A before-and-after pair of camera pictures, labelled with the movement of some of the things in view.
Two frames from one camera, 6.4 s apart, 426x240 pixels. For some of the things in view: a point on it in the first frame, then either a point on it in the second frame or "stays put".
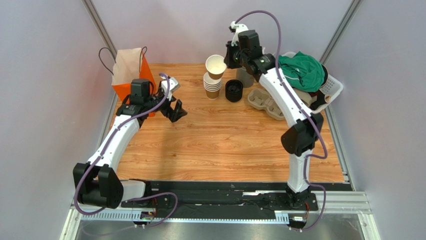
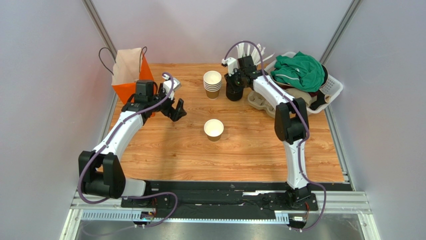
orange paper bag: (131, 64) stays put
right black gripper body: (230, 54) -> (233, 79)
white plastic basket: (331, 87) stays put
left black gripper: (178, 113) stays put
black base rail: (209, 200) stays put
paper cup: (215, 66) -> (213, 128)
